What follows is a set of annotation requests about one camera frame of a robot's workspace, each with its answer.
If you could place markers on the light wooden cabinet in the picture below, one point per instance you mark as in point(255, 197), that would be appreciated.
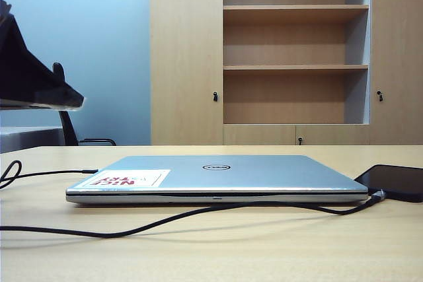
point(185, 64)

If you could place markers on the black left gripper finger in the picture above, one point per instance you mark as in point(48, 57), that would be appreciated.
point(26, 77)
point(39, 107)

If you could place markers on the grey low furniture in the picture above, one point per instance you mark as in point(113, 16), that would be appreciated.
point(29, 138)

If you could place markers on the wooden cabinet shelf board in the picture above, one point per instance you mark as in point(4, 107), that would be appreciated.
point(294, 67)
point(294, 7)

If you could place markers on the black smartphone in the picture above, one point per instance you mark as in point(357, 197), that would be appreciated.
point(393, 181)

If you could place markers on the black cabinet door key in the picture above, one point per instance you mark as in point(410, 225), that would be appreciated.
point(380, 96)
point(215, 96)
point(300, 140)

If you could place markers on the black office chair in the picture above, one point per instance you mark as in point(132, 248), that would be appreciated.
point(71, 130)

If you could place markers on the silver Dell laptop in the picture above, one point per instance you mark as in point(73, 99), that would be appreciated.
point(264, 173)

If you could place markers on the white sticker red lettering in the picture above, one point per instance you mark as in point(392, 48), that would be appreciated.
point(125, 178)

